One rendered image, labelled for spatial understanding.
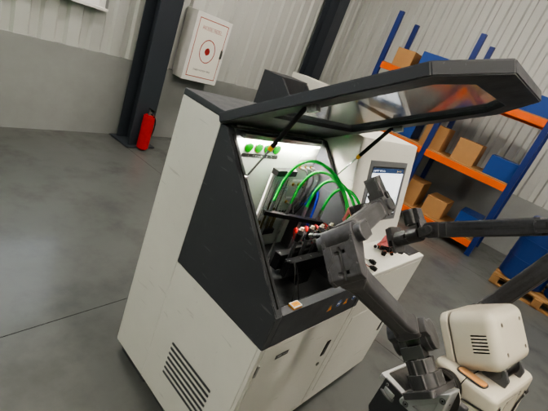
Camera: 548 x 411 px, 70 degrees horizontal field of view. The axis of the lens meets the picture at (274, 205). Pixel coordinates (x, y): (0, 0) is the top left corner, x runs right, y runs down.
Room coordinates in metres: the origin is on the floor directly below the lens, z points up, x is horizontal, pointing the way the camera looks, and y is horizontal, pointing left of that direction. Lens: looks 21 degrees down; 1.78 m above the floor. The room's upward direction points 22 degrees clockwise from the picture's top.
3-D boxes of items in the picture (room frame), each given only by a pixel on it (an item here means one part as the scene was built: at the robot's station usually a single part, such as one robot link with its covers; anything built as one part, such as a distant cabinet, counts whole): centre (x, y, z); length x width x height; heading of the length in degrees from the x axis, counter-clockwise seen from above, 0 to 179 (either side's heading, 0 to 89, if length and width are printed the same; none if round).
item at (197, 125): (2.14, 0.01, 0.75); 1.40 x 0.28 x 1.50; 144
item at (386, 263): (2.06, -0.69, 0.96); 0.70 x 0.22 x 0.03; 144
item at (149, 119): (4.77, 1.88, 0.29); 0.17 x 0.15 x 0.54; 149
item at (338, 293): (1.44, -0.35, 0.87); 0.62 x 0.04 x 0.16; 144
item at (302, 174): (1.93, -0.08, 1.20); 0.13 x 0.03 x 0.31; 144
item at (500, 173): (6.85, -2.13, 1.50); 2.78 x 0.86 x 3.00; 59
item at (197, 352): (1.60, -0.13, 0.39); 0.70 x 0.58 x 0.79; 144
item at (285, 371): (1.43, -0.36, 0.44); 0.65 x 0.02 x 0.68; 144
